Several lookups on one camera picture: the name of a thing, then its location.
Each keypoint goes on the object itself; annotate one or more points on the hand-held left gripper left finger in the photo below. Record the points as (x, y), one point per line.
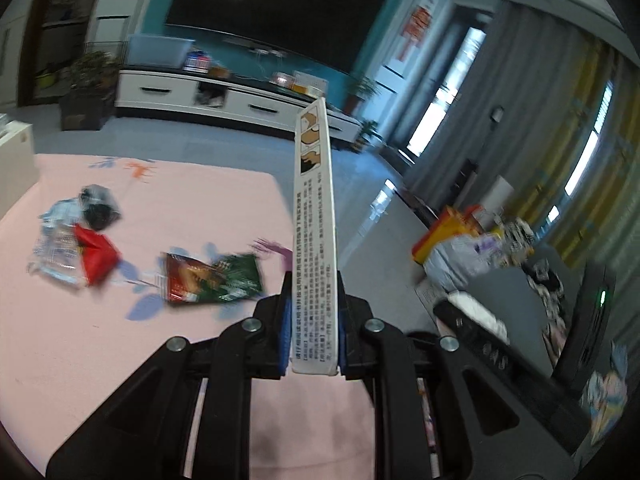
(286, 330)

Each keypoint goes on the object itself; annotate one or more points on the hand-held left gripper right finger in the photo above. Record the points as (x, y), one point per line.
(342, 335)

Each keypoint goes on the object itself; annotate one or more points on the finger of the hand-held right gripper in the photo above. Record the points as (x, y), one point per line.
(465, 332)

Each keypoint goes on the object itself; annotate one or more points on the white printed box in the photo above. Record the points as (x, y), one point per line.
(315, 240)

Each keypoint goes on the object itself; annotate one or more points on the pink clothing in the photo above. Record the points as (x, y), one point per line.
(555, 342)

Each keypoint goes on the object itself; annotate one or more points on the white printed carton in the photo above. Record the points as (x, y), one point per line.
(431, 295)

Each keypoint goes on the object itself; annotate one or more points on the black white patterned clothes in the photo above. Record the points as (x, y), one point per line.
(546, 285)

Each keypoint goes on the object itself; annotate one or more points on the grey sofa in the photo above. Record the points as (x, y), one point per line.
(520, 305)

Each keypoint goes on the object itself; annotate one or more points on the white plastic bag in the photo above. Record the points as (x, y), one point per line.
(465, 260)

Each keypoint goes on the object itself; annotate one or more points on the pastel printed cloth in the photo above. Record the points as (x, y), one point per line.
(607, 405)

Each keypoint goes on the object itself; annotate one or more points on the green red snack packet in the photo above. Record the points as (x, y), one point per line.
(215, 277)

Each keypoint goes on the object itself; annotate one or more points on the pile of patterned clothes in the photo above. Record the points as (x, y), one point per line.
(517, 240)

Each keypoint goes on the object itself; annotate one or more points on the orange red shopping bag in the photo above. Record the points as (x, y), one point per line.
(445, 227)

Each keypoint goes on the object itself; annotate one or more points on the white paper roll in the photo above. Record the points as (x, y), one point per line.
(501, 194)

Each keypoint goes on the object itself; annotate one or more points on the black stand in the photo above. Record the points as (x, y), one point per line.
(467, 177)

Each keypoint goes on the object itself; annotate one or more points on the yellow curtain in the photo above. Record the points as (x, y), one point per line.
(595, 160)

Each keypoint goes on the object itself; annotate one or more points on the pink printed tablecloth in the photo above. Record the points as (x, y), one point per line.
(100, 360)

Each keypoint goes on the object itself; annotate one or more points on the red crumpled packet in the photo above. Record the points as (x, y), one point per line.
(97, 257)

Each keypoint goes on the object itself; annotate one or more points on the small potted plant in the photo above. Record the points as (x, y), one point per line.
(370, 135)

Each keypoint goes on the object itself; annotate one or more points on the black crumpled bag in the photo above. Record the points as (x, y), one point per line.
(100, 207)

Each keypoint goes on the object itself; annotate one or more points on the tall potted plant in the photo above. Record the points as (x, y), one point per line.
(361, 92)

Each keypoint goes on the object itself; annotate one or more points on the clear plastic wrapper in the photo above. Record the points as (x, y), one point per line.
(52, 250)

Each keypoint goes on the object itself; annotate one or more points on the yellow box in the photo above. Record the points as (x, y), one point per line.
(309, 84)

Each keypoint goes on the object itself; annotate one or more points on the grey curtain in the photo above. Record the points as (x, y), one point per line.
(480, 85)

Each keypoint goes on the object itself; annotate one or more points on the white TV cabinet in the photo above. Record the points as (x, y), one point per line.
(165, 92)

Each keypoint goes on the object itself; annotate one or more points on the colourful small box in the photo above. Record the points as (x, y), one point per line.
(196, 61)

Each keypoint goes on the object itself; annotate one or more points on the light blue plastic box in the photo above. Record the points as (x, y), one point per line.
(160, 51)

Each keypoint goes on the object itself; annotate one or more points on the white side cabinet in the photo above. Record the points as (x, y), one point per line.
(15, 165)

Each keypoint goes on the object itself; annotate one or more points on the bushy potted plant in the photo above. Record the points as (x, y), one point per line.
(90, 80)

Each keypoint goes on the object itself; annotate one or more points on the large black television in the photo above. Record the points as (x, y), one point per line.
(275, 10)

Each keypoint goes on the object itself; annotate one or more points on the dark wooden shelf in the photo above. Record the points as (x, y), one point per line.
(55, 10)

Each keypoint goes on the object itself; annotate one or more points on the red wall poster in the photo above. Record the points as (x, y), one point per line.
(416, 32)

